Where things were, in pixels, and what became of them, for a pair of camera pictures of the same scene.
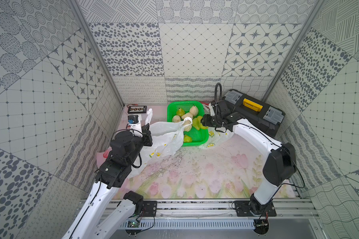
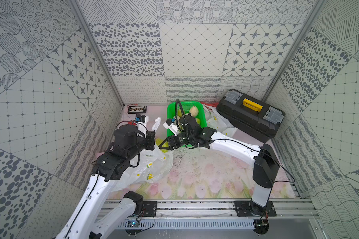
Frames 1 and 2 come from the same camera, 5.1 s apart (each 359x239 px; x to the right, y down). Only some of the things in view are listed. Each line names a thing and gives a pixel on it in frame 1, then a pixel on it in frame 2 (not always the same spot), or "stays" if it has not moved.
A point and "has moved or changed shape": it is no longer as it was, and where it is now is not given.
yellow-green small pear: (180, 112) stays
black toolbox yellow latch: (268, 117) stays
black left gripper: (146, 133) to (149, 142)
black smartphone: (137, 109) stays
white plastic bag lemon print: (167, 137) has moved or changed shape
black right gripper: (206, 118) to (170, 143)
